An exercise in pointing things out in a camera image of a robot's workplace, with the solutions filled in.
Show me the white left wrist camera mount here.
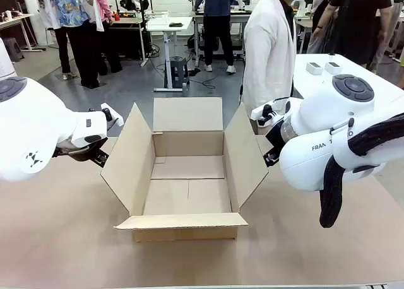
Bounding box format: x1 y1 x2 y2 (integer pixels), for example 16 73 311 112
100 103 123 132

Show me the black cable sleeve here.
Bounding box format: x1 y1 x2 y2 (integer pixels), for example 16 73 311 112
318 114 404 229

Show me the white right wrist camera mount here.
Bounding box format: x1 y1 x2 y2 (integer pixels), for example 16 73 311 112
251 100 287 128

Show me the person in black t-shirt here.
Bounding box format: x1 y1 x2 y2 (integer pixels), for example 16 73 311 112
326 0 394 71

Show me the light wooden side table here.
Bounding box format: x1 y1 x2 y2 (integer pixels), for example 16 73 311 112
0 13 44 53

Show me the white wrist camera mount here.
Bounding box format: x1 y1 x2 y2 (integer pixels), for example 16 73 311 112
100 103 123 132
251 100 287 128

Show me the person in grey clothes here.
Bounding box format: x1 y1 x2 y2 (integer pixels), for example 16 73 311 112
307 0 335 55

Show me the person in blue floral shirt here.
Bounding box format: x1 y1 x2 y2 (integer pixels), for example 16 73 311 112
39 0 105 90

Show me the grey workbench table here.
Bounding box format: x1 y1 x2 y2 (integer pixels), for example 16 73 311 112
191 9 253 66

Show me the brown cardboard box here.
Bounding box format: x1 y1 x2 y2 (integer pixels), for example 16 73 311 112
100 97 270 243

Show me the grey plastic stool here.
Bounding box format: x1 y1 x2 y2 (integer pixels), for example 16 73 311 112
2 37 25 63

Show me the wooden table with red object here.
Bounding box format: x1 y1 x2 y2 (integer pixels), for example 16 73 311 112
107 14 149 68

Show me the person in white cardigan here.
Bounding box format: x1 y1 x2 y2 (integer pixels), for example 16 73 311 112
241 0 313 135

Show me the person in pink shirt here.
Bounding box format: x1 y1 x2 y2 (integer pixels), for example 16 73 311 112
88 0 124 77

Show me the black step stool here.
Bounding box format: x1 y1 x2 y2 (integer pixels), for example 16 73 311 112
163 57 191 88

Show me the person in dark blue top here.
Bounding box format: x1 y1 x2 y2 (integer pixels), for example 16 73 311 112
193 0 238 74

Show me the white table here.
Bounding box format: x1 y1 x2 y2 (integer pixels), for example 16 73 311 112
292 53 404 113

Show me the white standing desk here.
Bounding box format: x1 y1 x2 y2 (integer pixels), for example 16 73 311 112
145 16 194 93

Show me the small white device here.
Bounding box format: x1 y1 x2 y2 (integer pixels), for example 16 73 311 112
324 61 344 75
305 61 323 76

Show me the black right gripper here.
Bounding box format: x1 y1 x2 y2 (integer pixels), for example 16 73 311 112
263 120 287 168

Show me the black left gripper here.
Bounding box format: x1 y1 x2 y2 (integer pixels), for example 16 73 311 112
52 137 110 168

